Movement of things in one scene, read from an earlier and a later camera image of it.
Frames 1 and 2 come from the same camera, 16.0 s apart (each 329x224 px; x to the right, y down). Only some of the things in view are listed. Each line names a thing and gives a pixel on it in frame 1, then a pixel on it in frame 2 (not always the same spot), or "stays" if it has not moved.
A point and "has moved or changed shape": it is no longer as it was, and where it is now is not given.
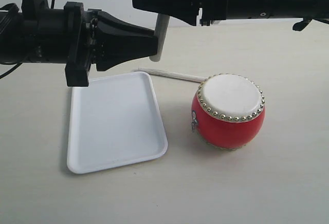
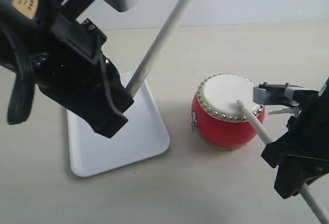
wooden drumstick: (160, 29) has moved or changed shape
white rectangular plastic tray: (116, 120) stays
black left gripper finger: (110, 28) to (122, 96)
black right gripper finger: (186, 12) to (291, 174)
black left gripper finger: (109, 53) to (102, 118)
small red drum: (228, 111) stays
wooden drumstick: (171, 75) to (321, 212)
